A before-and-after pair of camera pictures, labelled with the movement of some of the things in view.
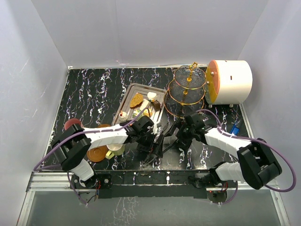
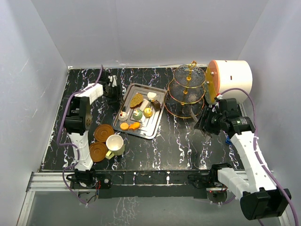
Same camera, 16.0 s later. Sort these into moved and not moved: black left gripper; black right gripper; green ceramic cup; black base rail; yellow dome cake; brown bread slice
Moved: black right gripper; black left gripper
Not moved: brown bread slice; black base rail; yellow dome cake; green ceramic cup
